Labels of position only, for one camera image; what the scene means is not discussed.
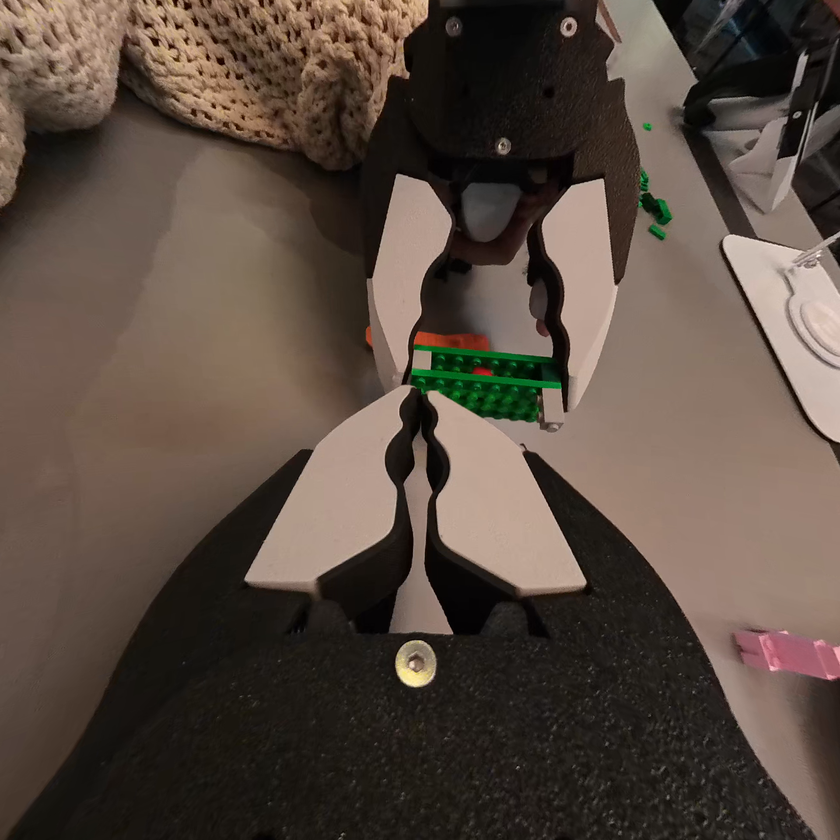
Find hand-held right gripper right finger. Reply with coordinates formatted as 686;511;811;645
423;391;587;634

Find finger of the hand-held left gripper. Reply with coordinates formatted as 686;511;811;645
527;177;621;411
366;174;457;395

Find person's left hand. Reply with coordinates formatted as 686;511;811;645
451;187;557;266

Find person's left forearm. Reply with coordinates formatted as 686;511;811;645
121;0;431;172

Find orange brick separator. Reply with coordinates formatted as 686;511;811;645
364;325;490;352

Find pile of green lego bricks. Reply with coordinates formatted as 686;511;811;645
637;167;675;240

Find pink lego figure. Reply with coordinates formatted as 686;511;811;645
734;629;840;680

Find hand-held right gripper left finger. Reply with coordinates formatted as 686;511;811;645
244;386;417;634

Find white book stand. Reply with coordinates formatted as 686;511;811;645
722;226;840;444

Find black and white object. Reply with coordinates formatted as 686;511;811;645
682;36;840;214

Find green lego assembly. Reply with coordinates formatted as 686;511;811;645
408;344;567;424

